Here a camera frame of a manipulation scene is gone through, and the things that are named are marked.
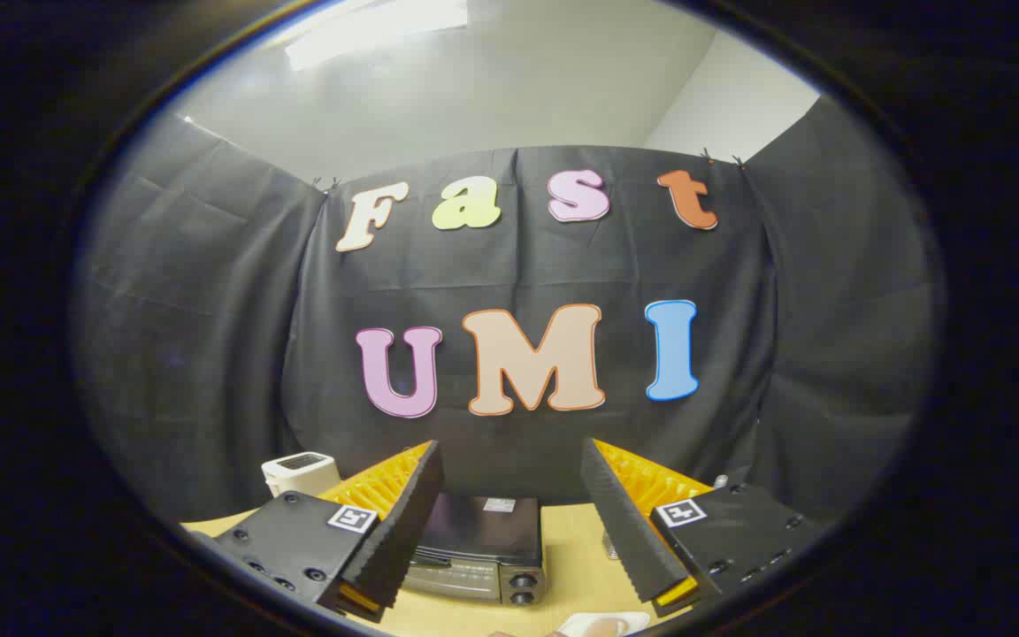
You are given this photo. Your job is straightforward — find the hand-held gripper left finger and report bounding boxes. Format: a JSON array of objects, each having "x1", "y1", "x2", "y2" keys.
[{"x1": 195, "y1": 440, "x2": 446, "y2": 623}]

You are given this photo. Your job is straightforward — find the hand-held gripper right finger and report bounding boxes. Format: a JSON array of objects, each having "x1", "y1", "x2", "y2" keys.
[{"x1": 580, "y1": 437, "x2": 829, "y2": 618}]

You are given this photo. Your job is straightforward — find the black toaster oven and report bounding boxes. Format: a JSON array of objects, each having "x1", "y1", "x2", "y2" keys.
[{"x1": 402, "y1": 493, "x2": 547, "y2": 608}]

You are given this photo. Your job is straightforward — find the white bread toaster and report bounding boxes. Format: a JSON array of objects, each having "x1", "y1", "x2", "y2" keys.
[{"x1": 261, "y1": 451, "x2": 341, "y2": 499}]

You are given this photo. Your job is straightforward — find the white plate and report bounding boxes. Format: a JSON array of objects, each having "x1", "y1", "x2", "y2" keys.
[{"x1": 554, "y1": 611, "x2": 652, "y2": 637}]

